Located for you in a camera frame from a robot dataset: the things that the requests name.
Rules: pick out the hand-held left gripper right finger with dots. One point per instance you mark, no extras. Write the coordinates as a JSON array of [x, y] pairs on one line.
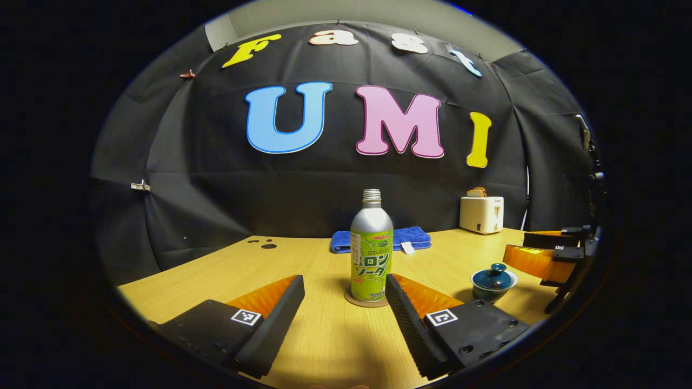
[[411, 324]]

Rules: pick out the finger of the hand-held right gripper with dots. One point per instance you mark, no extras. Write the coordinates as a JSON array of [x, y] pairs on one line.
[[540, 240], [532, 262]]

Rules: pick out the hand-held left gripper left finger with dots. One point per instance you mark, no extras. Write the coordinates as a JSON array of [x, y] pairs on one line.
[[273, 329]]

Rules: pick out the round brown coaster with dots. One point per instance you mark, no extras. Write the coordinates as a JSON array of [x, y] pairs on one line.
[[367, 304]]

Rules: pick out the teal and white teacup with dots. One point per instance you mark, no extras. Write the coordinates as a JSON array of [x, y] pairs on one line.
[[486, 295]]

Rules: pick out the silver green water bottle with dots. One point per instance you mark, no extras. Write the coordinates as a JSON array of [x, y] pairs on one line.
[[372, 237]]

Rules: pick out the white toaster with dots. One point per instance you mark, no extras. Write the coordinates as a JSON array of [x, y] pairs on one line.
[[481, 216]]

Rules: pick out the toast slice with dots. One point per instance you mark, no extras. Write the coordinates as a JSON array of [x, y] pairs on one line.
[[477, 192]]

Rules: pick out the blue folded towel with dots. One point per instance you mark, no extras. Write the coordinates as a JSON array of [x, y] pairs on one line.
[[411, 237]]

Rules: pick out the black backdrop cloth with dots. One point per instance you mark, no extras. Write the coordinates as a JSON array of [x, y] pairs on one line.
[[216, 178]]

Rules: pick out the white cloth clip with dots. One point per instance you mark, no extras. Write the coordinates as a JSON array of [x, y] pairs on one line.
[[140, 186]]

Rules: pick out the copper cloth clip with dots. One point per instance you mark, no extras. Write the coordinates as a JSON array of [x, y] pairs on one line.
[[187, 74]]

